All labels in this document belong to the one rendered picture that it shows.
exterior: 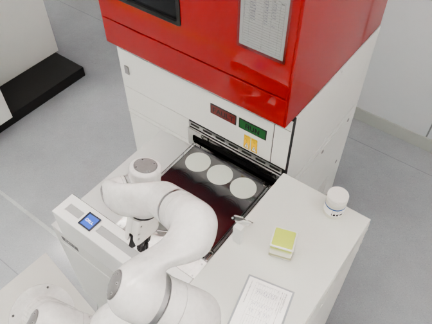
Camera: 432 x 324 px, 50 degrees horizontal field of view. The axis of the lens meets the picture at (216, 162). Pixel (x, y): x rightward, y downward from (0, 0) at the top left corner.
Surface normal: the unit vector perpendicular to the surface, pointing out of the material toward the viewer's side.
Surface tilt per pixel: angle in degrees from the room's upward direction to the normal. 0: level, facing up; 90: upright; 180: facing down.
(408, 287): 0
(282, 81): 90
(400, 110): 90
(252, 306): 0
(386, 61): 90
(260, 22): 90
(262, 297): 0
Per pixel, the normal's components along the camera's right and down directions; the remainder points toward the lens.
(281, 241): 0.00, -0.65
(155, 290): 0.67, -0.24
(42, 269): 0.55, -0.12
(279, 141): -0.60, 0.60
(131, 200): -0.32, 0.22
